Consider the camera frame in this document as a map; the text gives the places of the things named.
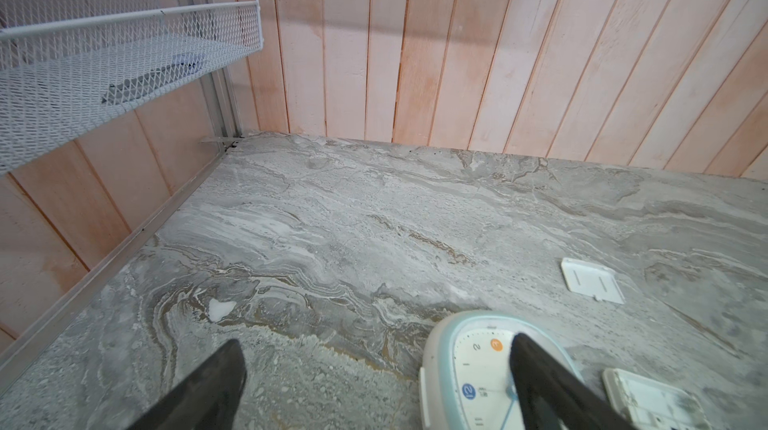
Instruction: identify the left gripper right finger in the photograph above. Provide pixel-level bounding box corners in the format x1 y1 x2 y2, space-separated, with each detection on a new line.
509 333 633 430

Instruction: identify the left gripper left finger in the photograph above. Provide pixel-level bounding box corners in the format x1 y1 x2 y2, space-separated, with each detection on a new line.
130 339 247 429

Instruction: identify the white remote with yellow sticker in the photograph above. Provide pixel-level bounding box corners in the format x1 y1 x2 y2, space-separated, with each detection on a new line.
602 368 712 430

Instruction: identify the white round alarm clock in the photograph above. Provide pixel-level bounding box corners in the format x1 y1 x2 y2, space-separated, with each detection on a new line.
419 310 580 429

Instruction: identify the white wire mesh shelf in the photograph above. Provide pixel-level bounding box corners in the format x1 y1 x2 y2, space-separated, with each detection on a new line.
1 0 264 173

